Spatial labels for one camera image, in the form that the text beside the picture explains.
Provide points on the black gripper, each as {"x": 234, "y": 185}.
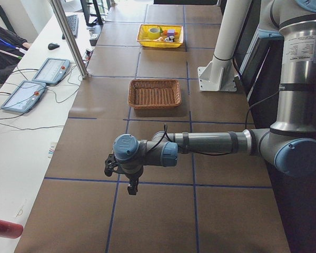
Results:
{"x": 132, "y": 178}

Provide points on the yellow tape roll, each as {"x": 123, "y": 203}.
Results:
{"x": 154, "y": 33}

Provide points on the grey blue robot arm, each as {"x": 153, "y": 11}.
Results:
{"x": 288, "y": 143}

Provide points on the brown wicker basket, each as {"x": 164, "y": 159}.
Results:
{"x": 154, "y": 94}

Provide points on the yellow plastic basket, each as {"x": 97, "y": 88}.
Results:
{"x": 160, "y": 36}

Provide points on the red cylinder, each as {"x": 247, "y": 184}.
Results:
{"x": 10, "y": 230}

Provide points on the lower blue teach pendant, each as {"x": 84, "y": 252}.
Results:
{"x": 24, "y": 97}

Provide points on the blue teach pendant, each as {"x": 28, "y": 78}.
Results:
{"x": 24, "y": 97}
{"x": 52, "y": 71}

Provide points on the white mounting pillar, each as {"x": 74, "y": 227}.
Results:
{"x": 218, "y": 75}

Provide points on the upper blue teach pendant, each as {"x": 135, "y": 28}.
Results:
{"x": 52, "y": 71}

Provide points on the orange toy piece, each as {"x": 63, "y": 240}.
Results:
{"x": 160, "y": 39}

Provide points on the black white toy cow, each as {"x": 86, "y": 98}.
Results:
{"x": 170, "y": 39}

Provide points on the orange toy carrot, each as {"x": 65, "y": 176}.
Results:
{"x": 162, "y": 31}

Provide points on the purple toy block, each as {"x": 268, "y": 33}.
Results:
{"x": 170, "y": 32}

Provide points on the black computer mouse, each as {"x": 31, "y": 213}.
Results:
{"x": 53, "y": 46}

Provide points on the black keyboard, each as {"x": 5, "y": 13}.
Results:
{"x": 72, "y": 21}

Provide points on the black jacket person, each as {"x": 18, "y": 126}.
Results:
{"x": 12, "y": 49}

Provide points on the black monitor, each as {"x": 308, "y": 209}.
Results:
{"x": 92, "y": 12}

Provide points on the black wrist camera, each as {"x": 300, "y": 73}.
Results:
{"x": 111, "y": 165}

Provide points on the aluminium frame post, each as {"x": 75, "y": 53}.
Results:
{"x": 65, "y": 28}

